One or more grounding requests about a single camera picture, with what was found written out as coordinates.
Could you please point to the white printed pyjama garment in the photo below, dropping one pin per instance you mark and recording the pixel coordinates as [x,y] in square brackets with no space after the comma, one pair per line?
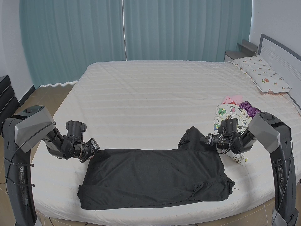
[229,113]

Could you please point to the pink garment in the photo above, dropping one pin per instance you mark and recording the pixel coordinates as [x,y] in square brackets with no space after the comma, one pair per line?
[232,99]

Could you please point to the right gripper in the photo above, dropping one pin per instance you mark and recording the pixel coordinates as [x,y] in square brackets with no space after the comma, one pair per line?
[214,140]

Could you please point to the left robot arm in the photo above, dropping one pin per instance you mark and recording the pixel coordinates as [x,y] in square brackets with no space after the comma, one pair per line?
[30,126]

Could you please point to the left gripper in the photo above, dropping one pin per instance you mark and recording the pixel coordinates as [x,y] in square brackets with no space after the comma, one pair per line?
[88,151]

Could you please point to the purple garment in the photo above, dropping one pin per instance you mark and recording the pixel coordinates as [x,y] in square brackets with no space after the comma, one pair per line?
[251,109]

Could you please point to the black T-shirt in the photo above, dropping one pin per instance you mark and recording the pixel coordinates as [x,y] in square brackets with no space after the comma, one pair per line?
[152,173]

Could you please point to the blue-green curtain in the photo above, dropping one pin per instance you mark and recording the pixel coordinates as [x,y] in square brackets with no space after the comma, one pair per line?
[185,20]
[73,32]

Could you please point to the bed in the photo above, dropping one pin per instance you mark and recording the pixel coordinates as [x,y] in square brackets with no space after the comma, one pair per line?
[145,95]

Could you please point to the grey bedside table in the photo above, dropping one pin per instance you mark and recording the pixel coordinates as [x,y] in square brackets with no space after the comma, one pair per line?
[239,53]

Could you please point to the black chest of drawers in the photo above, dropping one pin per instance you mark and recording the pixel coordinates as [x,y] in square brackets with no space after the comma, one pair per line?
[7,98]

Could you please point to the white printed pillow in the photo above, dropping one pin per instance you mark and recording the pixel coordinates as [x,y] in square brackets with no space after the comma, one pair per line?
[263,75]

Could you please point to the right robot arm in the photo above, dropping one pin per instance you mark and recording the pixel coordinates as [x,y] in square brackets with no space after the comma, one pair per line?
[265,131]

